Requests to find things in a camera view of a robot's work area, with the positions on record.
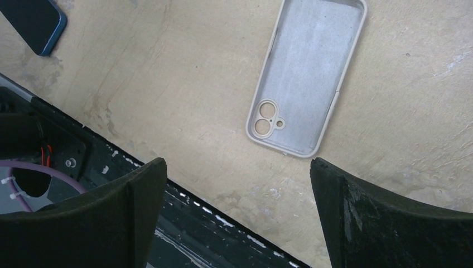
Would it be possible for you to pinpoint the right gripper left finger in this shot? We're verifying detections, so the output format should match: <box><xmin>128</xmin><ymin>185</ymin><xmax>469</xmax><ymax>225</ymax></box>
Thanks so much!
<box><xmin>1</xmin><ymin>158</ymin><xmax>167</xmax><ymax>267</ymax></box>

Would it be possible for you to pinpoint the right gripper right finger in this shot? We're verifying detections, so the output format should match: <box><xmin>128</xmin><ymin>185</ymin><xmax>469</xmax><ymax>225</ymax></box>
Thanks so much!
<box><xmin>310</xmin><ymin>157</ymin><xmax>472</xmax><ymax>267</ymax></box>

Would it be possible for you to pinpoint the white phone case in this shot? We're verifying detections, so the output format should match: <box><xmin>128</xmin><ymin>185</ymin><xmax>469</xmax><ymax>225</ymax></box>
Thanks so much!
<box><xmin>245</xmin><ymin>0</ymin><xmax>368</xmax><ymax>158</ymax></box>

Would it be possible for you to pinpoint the blue-edged phone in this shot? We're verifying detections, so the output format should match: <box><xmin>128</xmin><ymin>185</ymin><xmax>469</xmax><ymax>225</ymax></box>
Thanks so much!
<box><xmin>1</xmin><ymin>0</ymin><xmax>67</xmax><ymax>56</ymax></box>

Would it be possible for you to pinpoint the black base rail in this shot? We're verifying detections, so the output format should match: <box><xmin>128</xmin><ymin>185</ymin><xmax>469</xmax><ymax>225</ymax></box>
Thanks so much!
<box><xmin>1</xmin><ymin>76</ymin><xmax>305</xmax><ymax>267</ymax></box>

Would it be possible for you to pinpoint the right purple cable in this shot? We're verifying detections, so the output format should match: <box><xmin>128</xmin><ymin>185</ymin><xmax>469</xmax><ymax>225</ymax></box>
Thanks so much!
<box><xmin>0</xmin><ymin>160</ymin><xmax>88</xmax><ymax>213</ymax></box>

